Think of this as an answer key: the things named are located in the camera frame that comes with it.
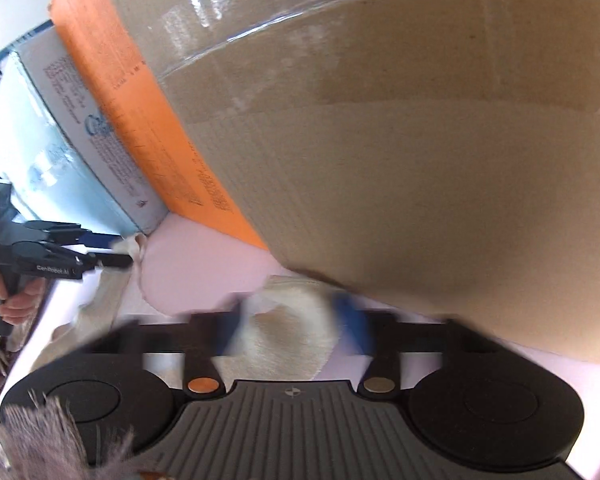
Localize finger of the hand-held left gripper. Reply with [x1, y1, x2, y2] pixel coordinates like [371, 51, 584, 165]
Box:
[27, 220, 118, 251]
[72, 252, 135, 270]

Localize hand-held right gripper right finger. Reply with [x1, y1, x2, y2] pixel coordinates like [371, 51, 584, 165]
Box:
[327, 290, 488, 402]

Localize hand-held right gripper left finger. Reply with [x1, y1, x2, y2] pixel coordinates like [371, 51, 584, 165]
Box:
[92, 300, 248, 402]

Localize beige cloth garment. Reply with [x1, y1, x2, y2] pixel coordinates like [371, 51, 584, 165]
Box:
[27, 232, 343, 381]

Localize person's left hand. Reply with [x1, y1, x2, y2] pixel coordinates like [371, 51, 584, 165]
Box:
[0, 265, 48, 326]

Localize light blue cardboard box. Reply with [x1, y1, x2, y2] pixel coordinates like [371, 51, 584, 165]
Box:
[0, 27, 168, 236]

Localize orange printed box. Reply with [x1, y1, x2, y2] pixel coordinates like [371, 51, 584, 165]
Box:
[47, 0, 268, 251]

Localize brown cardboard box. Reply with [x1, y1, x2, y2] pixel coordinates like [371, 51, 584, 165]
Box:
[92, 0, 600, 368]

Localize grey fuzzy sleeve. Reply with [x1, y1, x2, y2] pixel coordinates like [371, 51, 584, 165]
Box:
[0, 395, 136, 480]

